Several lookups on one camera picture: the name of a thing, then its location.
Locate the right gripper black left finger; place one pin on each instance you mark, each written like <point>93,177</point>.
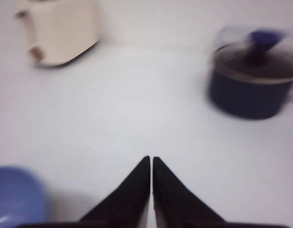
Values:
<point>123,208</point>

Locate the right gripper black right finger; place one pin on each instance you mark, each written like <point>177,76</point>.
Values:
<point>177,207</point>

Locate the blue bowl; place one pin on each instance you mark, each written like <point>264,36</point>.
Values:
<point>22,198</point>

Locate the dark blue saucepan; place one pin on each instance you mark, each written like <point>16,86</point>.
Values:
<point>247,100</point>

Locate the glass pot lid blue knob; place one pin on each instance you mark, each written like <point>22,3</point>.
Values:
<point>256,59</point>

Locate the cream white toaster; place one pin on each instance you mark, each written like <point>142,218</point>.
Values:
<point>58,31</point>

